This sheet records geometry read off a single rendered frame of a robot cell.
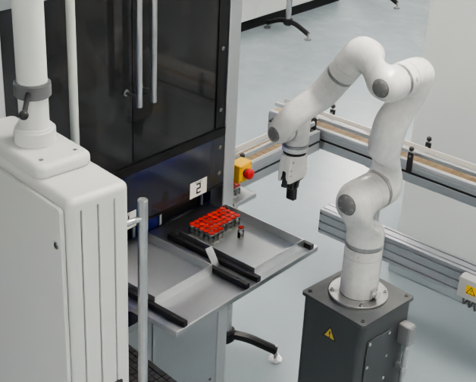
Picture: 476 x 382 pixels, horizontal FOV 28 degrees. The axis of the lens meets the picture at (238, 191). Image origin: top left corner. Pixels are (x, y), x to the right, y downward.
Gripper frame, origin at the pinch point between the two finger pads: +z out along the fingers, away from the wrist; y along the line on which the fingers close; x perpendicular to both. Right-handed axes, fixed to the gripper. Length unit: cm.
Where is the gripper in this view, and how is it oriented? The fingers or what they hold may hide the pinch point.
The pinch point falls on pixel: (291, 193)
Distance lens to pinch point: 311.3
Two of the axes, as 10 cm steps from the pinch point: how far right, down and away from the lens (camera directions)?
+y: -6.5, 3.2, -6.9
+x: 7.6, 3.3, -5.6
